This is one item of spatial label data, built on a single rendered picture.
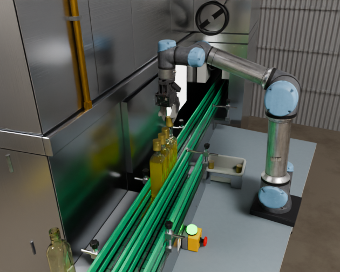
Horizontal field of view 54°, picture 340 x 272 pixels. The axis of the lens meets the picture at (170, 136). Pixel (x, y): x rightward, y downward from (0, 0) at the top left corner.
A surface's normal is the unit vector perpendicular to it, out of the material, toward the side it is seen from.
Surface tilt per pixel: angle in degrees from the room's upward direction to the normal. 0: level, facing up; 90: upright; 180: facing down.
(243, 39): 90
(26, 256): 90
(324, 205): 0
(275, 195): 96
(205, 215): 0
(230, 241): 0
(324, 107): 90
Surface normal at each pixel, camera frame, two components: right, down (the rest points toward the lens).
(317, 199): -0.02, -0.89
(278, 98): -0.41, 0.28
